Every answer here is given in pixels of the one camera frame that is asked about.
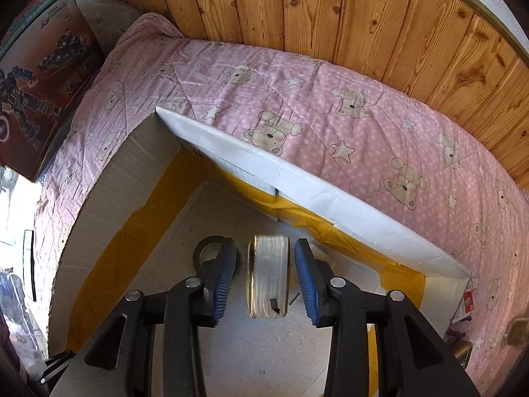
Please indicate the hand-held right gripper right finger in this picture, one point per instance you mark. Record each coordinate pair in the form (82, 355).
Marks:
(306, 289)

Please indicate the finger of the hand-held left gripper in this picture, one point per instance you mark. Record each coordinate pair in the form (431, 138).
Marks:
(58, 364)

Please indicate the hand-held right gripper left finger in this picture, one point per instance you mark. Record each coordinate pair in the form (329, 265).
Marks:
(221, 281)

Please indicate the green tape roll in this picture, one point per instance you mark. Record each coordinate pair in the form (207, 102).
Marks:
(202, 248)

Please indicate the white and gold pack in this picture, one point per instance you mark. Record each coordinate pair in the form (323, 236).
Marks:
(266, 277)

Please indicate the white cardboard box yellow tape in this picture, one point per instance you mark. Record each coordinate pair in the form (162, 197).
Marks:
(248, 359)

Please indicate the purple plastic figurine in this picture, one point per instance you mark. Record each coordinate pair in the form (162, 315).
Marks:
(454, 333)

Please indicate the red playing card box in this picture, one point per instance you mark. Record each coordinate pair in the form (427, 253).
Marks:
(467, 302)

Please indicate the gold tin box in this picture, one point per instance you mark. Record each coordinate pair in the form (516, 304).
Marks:
(462, 351)

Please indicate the pink bear print blanket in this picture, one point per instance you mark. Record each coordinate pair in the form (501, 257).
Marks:
(330, 111)

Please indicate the glass bottle with tea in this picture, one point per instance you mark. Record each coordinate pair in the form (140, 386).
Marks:
(516, 333)

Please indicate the robot toy box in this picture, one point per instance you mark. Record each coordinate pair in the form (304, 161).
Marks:
(41, 82)

